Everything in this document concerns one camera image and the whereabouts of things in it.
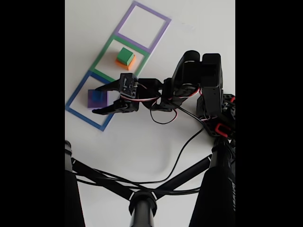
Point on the small blue cube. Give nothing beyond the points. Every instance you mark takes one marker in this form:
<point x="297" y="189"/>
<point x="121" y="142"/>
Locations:
<point x="97" y="97"/>

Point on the purple block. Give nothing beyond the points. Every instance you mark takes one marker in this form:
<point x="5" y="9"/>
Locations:
<point x="90" y="104"/>

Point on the orange block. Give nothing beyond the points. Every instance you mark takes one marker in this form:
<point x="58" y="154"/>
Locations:
<point x="129" y="67"/>

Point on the green cube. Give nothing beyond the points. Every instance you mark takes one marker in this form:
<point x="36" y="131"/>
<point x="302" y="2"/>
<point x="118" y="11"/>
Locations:
<point x="125" y="55"/>

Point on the red table clamp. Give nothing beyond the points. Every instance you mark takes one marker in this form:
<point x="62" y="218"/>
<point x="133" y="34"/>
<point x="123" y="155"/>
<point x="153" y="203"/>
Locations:
<point x="217" y="128"/>

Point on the blue square frame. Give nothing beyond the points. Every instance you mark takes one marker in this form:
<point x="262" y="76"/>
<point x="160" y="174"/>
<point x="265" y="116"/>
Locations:
<point x="85" y="119"/>

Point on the green square frame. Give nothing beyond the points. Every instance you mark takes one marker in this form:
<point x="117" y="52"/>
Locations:
<point x="104" y="53"/>

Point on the purple square frame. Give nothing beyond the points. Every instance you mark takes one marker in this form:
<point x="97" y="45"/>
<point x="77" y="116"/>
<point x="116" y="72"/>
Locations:
<point x="122" y="28"/>

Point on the black camera tripod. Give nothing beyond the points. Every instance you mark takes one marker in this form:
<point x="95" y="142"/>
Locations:
<point x="142" y="208"/>

